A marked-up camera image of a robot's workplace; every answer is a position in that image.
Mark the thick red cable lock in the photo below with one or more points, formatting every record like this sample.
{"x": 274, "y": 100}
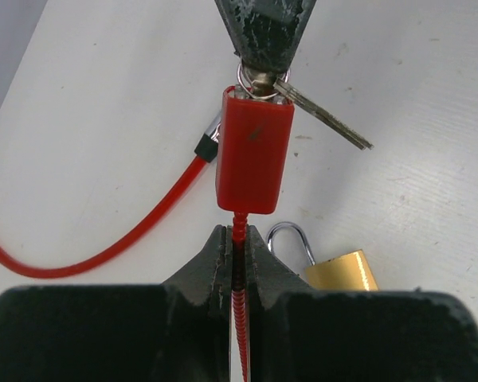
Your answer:
{"x": 69, "y": 208}

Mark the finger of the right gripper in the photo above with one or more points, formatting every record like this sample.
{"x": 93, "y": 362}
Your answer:
{"x": 266, "y": 33}

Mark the open brass padlock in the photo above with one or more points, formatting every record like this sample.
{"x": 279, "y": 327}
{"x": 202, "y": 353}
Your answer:
{"x": 346, "y": 272}

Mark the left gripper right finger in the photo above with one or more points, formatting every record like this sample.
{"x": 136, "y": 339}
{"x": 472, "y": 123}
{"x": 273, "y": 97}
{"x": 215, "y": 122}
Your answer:
{"x": 298, "y": 333}

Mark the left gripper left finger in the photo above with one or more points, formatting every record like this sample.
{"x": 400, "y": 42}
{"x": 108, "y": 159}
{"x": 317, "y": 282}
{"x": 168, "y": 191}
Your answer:
{"x": 173, "y": 331}

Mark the red thin-cable padlock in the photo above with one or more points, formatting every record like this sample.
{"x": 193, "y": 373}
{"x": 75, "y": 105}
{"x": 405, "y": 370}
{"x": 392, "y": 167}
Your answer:
{"x": 252, "y": 148}

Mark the silver keys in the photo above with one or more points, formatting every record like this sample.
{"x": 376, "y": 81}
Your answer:
{"x": 265, "y": 86}

